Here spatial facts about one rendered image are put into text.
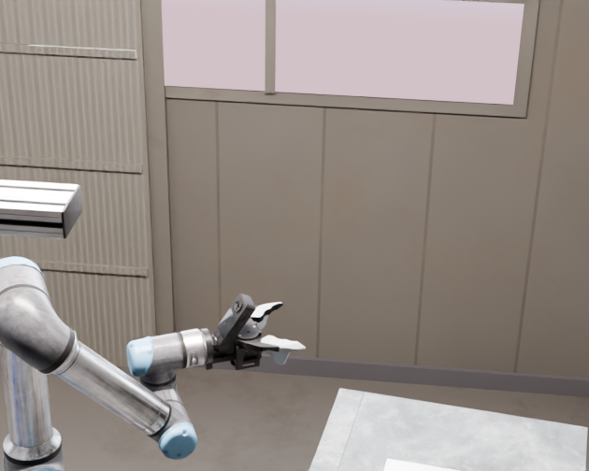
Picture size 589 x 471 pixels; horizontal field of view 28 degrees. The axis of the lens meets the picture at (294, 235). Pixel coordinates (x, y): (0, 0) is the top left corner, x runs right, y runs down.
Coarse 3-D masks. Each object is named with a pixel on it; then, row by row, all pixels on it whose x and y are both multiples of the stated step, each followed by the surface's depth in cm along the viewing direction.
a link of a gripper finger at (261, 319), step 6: (264, 306) 250; (270, 306) 250; (276, 306) 251; (258, 312) 248; (264, 312) 248; (270, 312) 250; (252, 318) 247; (258, 318) 247; (264, 318) 251; (258, 324) 250; (264, 324) 252
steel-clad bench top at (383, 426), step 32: (352, 416) 326; (384, 416) 327; (416, 416) 327; (448, 416) 327; (480, 416) 327; (512, 416) 328; (320, 448) 314; (352, 448) 314; (384, 448) 314; (416, 448) 314; (448, 448) 315; (480, 448) 315; (512, 448) 315; (544, 448) 315; (576, 448) 316
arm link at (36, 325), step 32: (32, 288) 214; (0, 320) 210; (32, 320) 209; (32, 352) 209; (64, 352) 211; (96, 384) 217; (128, 384) 222; (128, 416) 223; (160, 416) 226; (160, 448) 229; (192, 448) 229
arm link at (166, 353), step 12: (156, 336) 238; (168, 336) 238; (180, 336) 238; (132, 348) 235; (144, 348) 235; (156, 348) 235; (168, 348) 236; (180, 348) 237; (132, 360) 234; (144, 360) 234; (156, 360) 235; (168, 360) 236; (180, 360) 237; (132, 372) 236; (144, 372) 235; (156, 372) 236; (168, 372) 238
